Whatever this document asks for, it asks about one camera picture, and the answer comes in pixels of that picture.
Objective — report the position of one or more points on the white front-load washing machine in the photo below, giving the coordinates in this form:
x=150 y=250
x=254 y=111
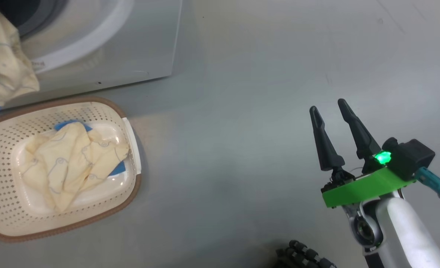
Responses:
x=130 y=44

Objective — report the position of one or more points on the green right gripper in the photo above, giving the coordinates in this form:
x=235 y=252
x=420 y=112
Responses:
x=361 y=190

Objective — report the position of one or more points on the cream bear print baby garment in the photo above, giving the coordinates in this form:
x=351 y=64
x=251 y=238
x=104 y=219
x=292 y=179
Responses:
x=67 y=163
x=4 y=63

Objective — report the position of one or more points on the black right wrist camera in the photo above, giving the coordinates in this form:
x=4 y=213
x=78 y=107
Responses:
x=411 y=158

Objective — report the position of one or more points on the cream perforated laundry basket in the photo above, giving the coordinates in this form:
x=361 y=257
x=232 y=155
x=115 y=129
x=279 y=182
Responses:
x=4 y=208

